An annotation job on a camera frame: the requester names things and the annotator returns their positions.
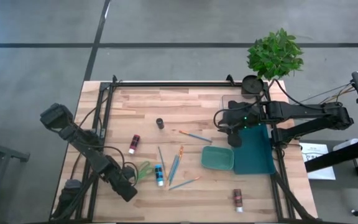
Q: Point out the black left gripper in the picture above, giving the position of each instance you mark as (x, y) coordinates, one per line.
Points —
(124, 186)

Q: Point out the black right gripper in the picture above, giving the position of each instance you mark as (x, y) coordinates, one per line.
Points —
(241, 116)

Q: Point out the blue paint bottle white cap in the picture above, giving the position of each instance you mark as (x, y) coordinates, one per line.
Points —
(158, 175)

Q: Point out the red paint bottle white cap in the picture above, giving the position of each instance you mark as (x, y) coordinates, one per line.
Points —
(134, 143)

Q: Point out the brown paint bottle white cap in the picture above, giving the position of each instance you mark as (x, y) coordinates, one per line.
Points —
(237, 199)

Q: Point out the black paint bottle white cap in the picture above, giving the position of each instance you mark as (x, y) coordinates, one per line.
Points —
(159, 124)

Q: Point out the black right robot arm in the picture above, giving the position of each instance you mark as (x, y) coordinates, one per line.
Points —
(306, 110)

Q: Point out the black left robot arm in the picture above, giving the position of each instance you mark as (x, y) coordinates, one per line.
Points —
(82, 143)

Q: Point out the large teal plastic tray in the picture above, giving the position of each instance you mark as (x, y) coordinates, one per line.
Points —
(253, 155)

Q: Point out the small green plastic tray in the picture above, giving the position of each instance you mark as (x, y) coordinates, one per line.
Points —
(217, 158)

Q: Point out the clear plastic container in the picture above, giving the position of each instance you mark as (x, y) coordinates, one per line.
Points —
(228, 98)

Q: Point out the black plant pot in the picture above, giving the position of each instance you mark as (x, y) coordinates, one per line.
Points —
(252, 86)

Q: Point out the white printed paper sheet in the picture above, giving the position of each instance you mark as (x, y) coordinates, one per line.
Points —
(317, 168)

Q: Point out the green leafy plant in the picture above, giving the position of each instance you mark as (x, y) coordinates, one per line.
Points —
(273, 56)

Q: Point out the white box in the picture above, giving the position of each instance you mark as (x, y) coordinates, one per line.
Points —
(346, 144)

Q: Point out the black frame clamp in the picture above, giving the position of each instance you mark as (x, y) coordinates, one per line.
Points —
(229, 79)
(114, 79)

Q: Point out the black metal table frame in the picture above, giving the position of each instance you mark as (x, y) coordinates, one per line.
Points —
(166, 84)

